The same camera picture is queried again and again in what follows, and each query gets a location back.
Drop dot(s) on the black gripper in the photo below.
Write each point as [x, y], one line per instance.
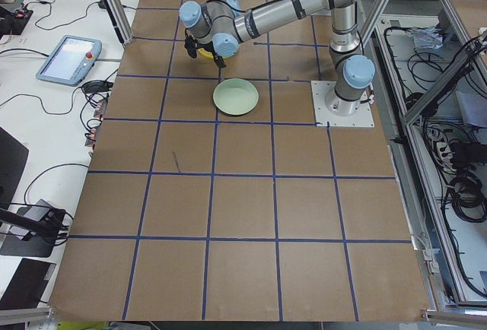
[217, 57]

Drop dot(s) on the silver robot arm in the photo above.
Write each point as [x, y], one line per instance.
[220, 26]

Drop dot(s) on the yellow steamer basket middle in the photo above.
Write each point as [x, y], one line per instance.
[205, 53]

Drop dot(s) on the light green plate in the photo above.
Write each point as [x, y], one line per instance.
[235, 96]

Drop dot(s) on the black power adapter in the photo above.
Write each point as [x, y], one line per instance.
[98, 86]

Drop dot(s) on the black monitor stand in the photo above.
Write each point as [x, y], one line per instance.
[34, 230]

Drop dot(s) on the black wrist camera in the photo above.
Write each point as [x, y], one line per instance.
[191, 44]

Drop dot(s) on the aluminium frame post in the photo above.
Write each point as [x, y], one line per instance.
[119, 21]

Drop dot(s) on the teach pendant near post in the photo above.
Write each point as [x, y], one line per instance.
[70, 61]

